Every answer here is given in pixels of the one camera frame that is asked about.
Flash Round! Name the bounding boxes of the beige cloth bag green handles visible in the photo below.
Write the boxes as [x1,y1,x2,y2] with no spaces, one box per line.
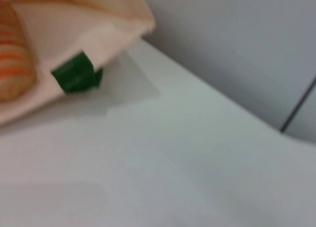
[0,0,157,128]

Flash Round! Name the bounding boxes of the orange striped ridged bread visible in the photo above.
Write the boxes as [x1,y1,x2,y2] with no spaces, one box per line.
[0,2,38,102]

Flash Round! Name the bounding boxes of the thin black hanging cable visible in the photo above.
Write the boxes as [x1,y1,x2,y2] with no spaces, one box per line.
[280,76,316,133]

